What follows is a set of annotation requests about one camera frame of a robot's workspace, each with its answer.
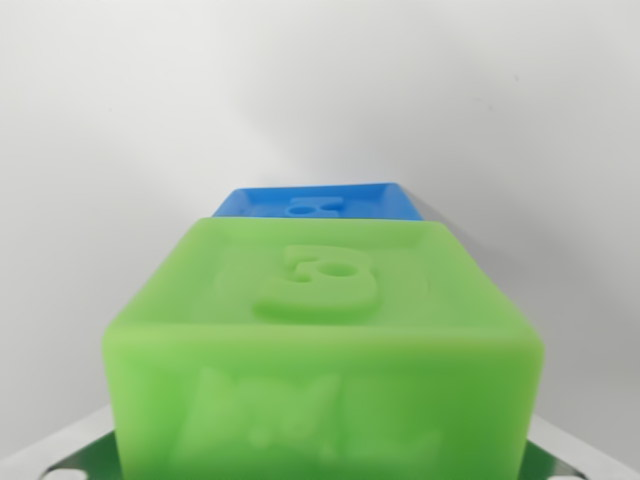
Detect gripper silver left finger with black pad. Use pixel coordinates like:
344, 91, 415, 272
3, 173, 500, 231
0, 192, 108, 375
0, 403, 121, 480

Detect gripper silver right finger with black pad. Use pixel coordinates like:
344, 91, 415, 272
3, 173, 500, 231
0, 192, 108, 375
524, 424, 599, 480

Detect green plastic cube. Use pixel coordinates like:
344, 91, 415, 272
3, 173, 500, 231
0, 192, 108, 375
101, 215, 546, 480

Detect blue plastic cube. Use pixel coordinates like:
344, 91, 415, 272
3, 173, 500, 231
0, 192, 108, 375
210, 181, 426, 222

